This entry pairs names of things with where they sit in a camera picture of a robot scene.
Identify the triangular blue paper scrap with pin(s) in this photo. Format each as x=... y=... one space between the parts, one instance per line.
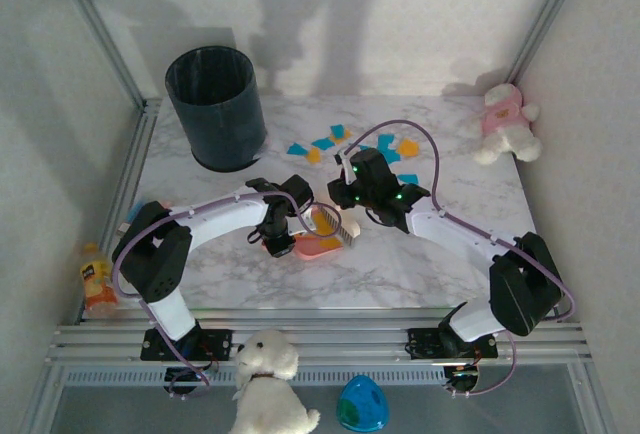
x=409 y=178

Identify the pink plastic dustpan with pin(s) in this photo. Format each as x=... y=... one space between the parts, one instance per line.
x=310 y=251

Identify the white hand brush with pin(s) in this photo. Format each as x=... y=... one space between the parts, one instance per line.
x=350 y=231

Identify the black arm base electronics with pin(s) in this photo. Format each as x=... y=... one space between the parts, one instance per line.
x=462 y=381
x=182 y=383

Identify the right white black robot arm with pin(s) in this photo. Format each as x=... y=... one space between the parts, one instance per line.
x=450 y=229

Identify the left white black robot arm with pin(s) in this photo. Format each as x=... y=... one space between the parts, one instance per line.
x=220 y=216

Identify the dark round trash bin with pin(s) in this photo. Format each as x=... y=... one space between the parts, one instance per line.
x=220 y=119

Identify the white plush bear pink shirt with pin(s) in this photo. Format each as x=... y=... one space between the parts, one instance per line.
x=502 y=114

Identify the colourful marker pack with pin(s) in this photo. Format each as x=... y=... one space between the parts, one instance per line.
x=134 y=214

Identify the grey vented metal strip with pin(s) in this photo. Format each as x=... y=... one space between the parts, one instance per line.
x=320 y=378

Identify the white plush dog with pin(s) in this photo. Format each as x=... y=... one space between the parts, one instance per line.
x=265 y=394

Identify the orange juice bottle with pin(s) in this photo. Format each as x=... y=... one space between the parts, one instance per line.
x=97 y=284

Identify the blue egg-shaped toy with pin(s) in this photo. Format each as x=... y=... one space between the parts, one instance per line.
x=362 y=404

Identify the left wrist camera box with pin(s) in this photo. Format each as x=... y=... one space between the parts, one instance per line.
x=280 y=246

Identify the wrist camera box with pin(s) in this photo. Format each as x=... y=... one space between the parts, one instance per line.
x=339 y=194
x=280 y=246

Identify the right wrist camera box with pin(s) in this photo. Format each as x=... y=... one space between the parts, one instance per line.
x=339 y=194

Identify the aluminium frame rail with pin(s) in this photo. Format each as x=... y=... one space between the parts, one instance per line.
x=325 y=344

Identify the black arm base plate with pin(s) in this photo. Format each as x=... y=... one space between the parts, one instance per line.
x=422 y=344
x=220 y=344

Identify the aluminium side rail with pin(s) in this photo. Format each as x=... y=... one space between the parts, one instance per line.
x=129 y=179

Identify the aluminium frame post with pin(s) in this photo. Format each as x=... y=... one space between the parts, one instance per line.
x=549 y=14
x=106 y=34

